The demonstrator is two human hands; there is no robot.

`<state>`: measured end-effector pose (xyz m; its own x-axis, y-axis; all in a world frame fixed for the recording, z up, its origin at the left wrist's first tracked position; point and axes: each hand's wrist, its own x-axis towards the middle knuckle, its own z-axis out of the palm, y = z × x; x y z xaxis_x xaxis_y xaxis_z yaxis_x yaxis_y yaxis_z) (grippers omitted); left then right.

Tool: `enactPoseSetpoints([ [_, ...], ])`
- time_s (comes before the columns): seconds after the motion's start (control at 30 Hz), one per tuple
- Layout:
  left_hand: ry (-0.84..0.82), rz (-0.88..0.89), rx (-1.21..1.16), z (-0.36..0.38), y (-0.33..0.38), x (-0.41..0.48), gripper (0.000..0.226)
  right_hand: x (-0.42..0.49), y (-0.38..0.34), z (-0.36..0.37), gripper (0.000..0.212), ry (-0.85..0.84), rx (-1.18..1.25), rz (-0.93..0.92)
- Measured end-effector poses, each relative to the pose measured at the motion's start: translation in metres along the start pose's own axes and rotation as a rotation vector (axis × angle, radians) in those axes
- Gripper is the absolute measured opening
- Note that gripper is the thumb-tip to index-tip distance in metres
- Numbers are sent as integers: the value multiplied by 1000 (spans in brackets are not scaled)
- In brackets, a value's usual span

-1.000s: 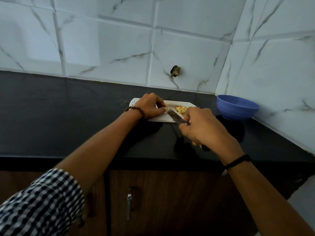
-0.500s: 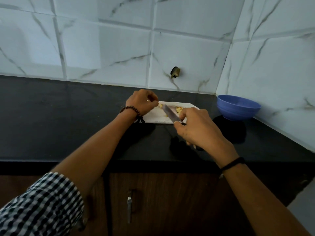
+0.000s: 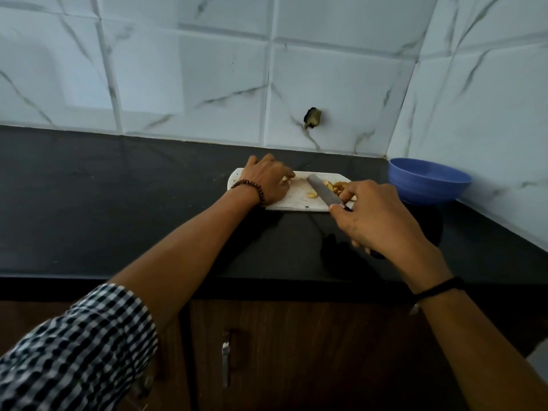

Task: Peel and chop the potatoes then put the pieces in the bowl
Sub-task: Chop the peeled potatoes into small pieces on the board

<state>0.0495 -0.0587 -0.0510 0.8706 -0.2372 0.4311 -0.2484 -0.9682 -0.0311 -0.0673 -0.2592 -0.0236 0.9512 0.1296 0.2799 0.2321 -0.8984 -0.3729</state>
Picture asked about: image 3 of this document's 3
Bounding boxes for person's right hand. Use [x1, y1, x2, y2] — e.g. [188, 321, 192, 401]
[328, 180, 454, 295]

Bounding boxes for person's left hand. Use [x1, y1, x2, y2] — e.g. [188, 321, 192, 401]
[241, 154, 297, 207]

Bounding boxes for white cutting board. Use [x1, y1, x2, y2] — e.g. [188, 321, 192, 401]
[227, 168, 357, 213]

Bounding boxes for steel kitchen knife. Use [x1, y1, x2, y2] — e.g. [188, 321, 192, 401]
[306, 174, 387, 260]

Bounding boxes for blue plastic bowl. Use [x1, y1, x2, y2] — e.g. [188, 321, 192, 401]
[388, 158, 473, 207]

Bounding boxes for chopped yellow food pieces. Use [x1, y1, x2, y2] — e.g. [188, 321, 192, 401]
[323, 180, 350, 198]

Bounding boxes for person's left forearm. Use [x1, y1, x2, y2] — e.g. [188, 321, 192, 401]
[109, 190, 261, 335]

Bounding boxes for person's right forearm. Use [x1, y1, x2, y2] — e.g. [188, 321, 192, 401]
[419, 288, 548, 411]

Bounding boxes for black wristband with charm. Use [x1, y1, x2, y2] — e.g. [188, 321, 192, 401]
[409, 276, 467, 316]

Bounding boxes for black white checkered shirt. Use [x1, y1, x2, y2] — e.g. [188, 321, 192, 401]
[0, 283, 160, 411]

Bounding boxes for brown bead bracelet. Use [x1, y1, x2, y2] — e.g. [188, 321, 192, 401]
[231, 179, 267, 208]

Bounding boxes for brown wall pipe stub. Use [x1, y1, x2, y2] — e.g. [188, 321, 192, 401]
[303, 107, 323, 130]

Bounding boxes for metal cabinet handle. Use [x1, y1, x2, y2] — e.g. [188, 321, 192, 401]
[220, 331, 232, 388]

